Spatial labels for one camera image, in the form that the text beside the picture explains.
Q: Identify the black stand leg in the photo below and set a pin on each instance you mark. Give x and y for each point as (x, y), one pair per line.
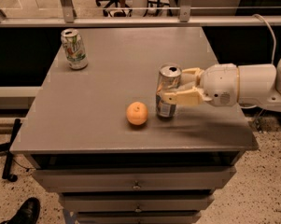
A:
(7, 175)

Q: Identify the metal railing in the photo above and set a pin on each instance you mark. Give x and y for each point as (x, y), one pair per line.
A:
(139, 13)

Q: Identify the black shoe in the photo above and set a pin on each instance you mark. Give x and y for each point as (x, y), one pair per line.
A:
(27, 214)

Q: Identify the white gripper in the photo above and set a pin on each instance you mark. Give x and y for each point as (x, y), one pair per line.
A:
(220, 84)

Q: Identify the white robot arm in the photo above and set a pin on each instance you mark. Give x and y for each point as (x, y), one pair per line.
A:
(259, 85)

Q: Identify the grey drawer cabinet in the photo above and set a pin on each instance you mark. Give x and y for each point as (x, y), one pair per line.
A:
(96, 138)

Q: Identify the white green 7up can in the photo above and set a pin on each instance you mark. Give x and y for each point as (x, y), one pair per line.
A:
(74, 48)

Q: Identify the silver redbull can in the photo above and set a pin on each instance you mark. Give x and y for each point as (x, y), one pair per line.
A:
(169, 78)

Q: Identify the orange fruit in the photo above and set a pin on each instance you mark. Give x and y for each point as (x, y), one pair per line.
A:
(137, 113)

